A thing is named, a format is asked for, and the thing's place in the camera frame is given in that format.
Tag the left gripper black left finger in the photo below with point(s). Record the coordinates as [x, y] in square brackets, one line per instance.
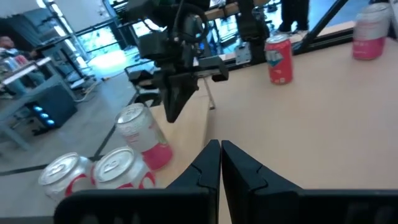
[186, 205]

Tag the silver Diet Coke can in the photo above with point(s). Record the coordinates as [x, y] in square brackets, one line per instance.
[62, 174]
[121, 169]

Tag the grey desk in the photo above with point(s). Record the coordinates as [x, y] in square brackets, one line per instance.
[31, 84]

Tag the person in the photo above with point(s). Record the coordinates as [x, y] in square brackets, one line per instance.
[7, 42]
[293, 15]

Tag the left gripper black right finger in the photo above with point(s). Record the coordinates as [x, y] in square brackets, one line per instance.
[280, 205]

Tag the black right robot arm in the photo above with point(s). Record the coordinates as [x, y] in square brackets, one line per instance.
[155, 12]

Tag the red soda can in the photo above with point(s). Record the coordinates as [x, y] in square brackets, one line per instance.
[280, 65]

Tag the black computer tower blue lights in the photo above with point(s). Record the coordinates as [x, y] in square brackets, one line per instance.
[56, 102]

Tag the black aluminium table frame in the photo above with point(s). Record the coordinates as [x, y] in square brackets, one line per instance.
[329, 40]

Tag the white pink Spindrift can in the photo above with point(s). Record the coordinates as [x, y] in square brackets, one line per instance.
[370, 34]
[140, 130]

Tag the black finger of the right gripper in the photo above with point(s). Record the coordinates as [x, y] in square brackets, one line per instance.
[172, 96]
[186, 93]

